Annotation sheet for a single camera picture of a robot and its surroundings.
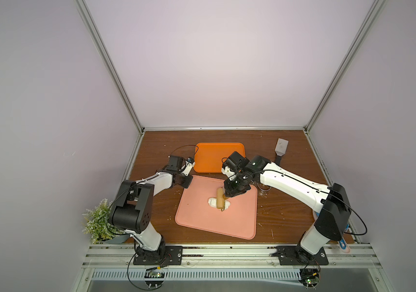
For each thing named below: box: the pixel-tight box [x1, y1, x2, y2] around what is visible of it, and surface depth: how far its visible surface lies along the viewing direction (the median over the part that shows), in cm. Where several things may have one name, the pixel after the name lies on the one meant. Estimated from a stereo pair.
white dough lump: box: [208, 197, 231, 210], surface depth 87 cm
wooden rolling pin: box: [215, 187, 229, 212], surface depth 85 cm
